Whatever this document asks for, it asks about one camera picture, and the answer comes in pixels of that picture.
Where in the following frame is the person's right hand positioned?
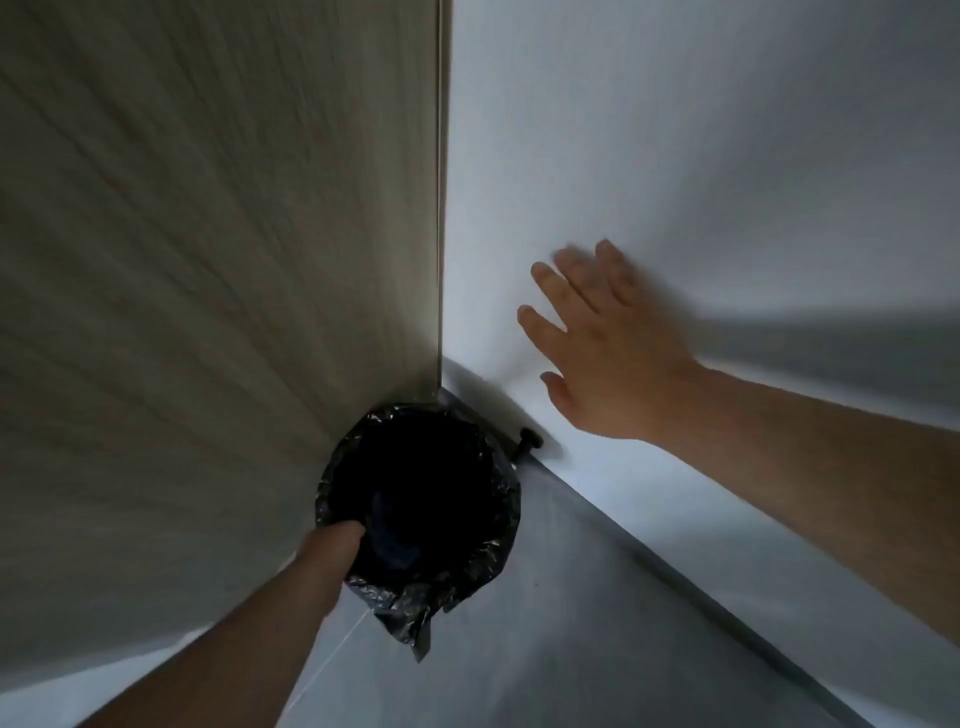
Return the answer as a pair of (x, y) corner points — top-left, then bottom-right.
(517, 239), (706, 444)

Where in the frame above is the person's left forearm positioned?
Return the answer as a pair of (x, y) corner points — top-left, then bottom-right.
(74, 558), (335, 728)

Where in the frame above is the person's right forearm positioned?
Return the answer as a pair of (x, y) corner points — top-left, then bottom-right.
(652, 363), (960, 650)

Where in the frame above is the person's left hand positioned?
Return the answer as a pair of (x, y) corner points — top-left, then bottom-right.
(292, 519), (369, 618)

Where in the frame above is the black-lined trash bin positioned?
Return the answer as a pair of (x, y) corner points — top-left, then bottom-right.
(314, 402), (523, 663)

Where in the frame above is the light wooden door panel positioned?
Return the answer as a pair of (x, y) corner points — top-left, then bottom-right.
(0, 0), (454, 676)

